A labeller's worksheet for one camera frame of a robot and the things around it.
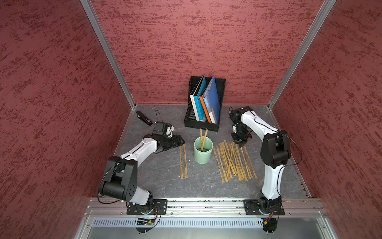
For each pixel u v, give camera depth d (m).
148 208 0.67
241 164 0.90
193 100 0.87
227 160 0.90
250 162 0.90
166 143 0.77
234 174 0.84
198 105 0.90
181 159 0.92
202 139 0.84
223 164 0.90
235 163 0.89
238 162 0.90
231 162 0.90
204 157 0.85
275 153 0.53
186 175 0.85
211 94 0.90
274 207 0.68
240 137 0.81
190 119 1.10
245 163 0.92
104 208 0.75
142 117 1.09
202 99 0.86
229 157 0.92
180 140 0.81
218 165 0.90
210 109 0.91
